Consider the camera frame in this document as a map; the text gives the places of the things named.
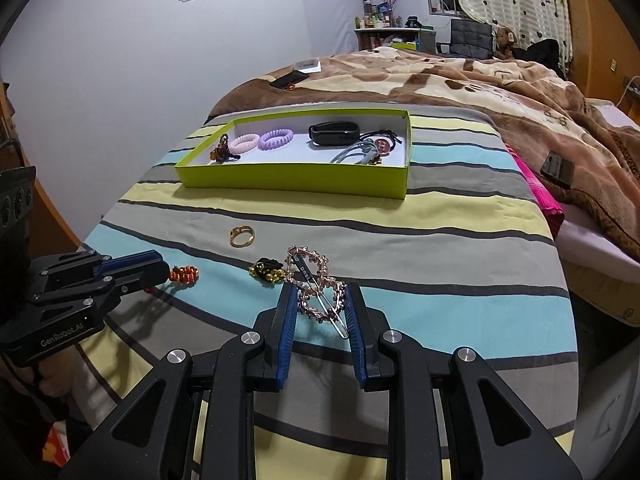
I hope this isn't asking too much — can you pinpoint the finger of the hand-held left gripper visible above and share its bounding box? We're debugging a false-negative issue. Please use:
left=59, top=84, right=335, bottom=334
left=32, top=260, right=171, bottom=318
left=32, top=250, right=164, bottom=292

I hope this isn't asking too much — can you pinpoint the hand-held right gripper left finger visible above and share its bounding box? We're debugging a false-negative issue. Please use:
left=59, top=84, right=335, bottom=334
left=85, top=282, right=299, bottom=480

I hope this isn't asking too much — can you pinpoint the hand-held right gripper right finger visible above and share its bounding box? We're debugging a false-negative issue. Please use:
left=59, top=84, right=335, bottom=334
left=341, top=282, right=583, bottom=480

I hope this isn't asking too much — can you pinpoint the orange red bead bracelet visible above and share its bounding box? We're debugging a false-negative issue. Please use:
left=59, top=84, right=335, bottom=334
left=168, top=264, right=201, bottom=285

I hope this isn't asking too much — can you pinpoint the black gold hair tie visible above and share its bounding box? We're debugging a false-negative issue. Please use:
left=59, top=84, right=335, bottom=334
left=248, top=257, right=285, bottom=282

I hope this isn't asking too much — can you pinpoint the rose gold heart hair clip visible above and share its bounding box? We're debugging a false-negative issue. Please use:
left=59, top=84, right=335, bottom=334
left=284, top=244, right=351, bottom=341

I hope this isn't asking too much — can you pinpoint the brown bead charm bracelet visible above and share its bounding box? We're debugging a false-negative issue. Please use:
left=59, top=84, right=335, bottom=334
left=208, top=133, right=242, bottom=165

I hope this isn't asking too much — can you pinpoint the pink spiral hair tie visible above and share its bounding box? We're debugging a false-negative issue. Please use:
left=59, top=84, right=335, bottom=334
left=228, top=133, right=261, bottom=157

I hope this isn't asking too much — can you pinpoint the lime green shallow box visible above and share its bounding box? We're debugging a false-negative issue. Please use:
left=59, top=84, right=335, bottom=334
left=174, top=108, right=412, bottom=200

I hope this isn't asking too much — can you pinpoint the purple spiral hair tie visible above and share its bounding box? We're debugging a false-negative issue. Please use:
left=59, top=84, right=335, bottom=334
left=258, top=129, right=295, bottom=152

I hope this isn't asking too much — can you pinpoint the grey hair tie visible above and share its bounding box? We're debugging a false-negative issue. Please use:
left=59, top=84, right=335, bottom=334
left=329, top=140, right=382, bottom=166

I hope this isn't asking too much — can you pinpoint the black hair tie pink charm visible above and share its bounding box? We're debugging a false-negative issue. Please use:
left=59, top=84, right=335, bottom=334
left=360, top=129, right=404, bottom=155

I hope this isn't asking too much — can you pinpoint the black smart band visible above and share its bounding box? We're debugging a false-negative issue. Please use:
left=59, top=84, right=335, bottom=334
left=308, top=121, right=360, bottom=147

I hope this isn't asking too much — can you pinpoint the striped bed sheet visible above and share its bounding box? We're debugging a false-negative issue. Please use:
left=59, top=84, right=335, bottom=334
left=75, top=110, right=573, bottom=480

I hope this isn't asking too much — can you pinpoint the black smartphone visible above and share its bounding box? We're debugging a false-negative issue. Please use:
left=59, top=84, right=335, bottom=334
left=270, top=70, right=310, bottom=90

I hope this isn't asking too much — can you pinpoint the white cabinet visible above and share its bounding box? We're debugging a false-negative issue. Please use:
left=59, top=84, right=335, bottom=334
left=574, top=355, right=640, bottom=480

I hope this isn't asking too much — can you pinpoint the yellow bed base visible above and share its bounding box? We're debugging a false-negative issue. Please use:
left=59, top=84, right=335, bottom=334
left=559, top=210, right=640, bottom=327

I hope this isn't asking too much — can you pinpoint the brown patterned fleece blanket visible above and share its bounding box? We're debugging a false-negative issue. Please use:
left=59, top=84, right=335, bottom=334
left=207, top=46, right=640, bottom=267

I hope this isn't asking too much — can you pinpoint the white desk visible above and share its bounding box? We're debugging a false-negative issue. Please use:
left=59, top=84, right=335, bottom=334
left=354, top=26, right=437, bottom=54

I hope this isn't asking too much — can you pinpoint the black office chair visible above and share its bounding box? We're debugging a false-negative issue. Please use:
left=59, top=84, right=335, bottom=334
left=436, top=18, right=494, bottom=59

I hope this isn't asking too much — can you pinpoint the cluster of toiletry bottles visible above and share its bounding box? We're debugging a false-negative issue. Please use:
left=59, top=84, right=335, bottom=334
left=355, top=0, right=401, bottom=30

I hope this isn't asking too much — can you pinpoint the brown teddy bear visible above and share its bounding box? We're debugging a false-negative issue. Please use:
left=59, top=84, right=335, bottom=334
left=494, top=26, right=521, bottom=60

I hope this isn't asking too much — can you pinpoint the black clothing pile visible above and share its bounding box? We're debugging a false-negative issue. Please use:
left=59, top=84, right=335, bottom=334
left=515, top=38, right=561, bottom=79

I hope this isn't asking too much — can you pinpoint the power strip with charger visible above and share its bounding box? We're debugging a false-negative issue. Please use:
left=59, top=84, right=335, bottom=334
left=619, top=75, right=640, bottom=107

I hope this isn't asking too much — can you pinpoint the wooden wardrobe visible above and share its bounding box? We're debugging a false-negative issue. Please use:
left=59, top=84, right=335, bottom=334
left=557, top=0, right=640, bottom=102

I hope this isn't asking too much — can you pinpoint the wooden door frame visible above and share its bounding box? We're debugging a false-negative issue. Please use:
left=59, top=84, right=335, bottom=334
left=0, top=80, right=87, bottom=248

